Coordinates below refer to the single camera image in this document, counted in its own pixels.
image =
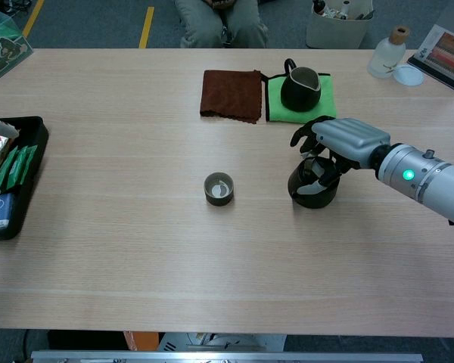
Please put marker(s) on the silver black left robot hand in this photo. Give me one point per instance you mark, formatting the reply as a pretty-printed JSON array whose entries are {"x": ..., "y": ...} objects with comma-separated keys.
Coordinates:
[{"x": 2, "y": 128}]

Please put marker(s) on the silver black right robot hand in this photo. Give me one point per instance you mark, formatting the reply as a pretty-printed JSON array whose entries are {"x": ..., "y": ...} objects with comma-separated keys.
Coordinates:
[{"x": 352, "y": 138}]

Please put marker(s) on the small grey tea cup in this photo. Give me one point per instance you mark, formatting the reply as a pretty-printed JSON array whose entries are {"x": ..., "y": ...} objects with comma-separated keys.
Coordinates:
[{"x": 219, "y": 198}]

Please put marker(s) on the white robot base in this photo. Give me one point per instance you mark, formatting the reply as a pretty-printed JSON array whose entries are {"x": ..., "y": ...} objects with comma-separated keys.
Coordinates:
[{"x": 219, "y": 342}]

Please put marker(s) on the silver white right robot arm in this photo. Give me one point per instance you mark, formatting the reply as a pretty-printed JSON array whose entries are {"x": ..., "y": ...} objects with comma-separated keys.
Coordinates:
[{"x": 431, "y": 185}]

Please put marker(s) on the green cloth with black trim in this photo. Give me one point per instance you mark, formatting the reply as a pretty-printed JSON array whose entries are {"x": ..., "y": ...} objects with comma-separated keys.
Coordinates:
[{"x": 325, "y": 111}]

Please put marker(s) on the green tea sachet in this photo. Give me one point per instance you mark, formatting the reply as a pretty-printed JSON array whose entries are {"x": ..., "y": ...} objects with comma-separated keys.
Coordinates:
[
  {"x": 17, "y": 170},
  {"x": 28, "y": 162},
  {"x": 2, "y": 174}
]

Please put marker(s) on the black plastic tray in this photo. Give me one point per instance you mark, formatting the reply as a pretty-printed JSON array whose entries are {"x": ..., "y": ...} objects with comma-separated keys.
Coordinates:
[{"x": 26, "y": 181}]

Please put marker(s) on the black ceramic pitcher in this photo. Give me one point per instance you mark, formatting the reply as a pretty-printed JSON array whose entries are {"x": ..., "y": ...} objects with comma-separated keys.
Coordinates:
[{"x": 299, "y": 98}]

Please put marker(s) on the green transparent box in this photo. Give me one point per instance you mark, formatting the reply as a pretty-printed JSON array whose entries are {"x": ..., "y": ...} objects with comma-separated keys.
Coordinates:
[{"x": 4, "y": 49}]

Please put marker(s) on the small white dish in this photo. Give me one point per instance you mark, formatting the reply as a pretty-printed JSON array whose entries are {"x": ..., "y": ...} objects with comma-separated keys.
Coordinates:
[{"x": 408, "y": 75}]

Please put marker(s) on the blue box with cloud face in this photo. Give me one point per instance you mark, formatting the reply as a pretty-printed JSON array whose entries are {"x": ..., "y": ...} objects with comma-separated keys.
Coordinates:
[{"x": 0, "y": 215}]

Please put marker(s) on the beige storage bin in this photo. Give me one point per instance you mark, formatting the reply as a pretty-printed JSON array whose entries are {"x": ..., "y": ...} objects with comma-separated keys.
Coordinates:
[{"x": 336, "y": 32}]

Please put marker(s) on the colour swatch book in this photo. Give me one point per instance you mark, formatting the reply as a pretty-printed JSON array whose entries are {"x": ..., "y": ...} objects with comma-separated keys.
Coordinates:
[{"x": 448, "y": 56}]

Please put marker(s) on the brown cloth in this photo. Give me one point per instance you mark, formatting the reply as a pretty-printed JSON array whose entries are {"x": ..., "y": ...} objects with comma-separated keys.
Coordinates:
[{"x": 231, "y": 94}]

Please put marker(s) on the seated person in grey trousers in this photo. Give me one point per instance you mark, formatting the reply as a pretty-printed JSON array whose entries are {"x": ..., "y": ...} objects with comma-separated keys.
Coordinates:
[{"x": 212, "y": 26}]

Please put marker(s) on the orange panel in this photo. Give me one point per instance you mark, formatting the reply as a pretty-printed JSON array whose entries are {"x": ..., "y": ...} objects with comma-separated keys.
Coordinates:
[{"x": 142, "y": 340}]

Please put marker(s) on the aluminium rail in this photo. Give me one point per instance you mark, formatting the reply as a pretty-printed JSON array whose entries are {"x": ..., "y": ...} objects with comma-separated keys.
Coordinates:
[{"x": 227, "y": 357}]

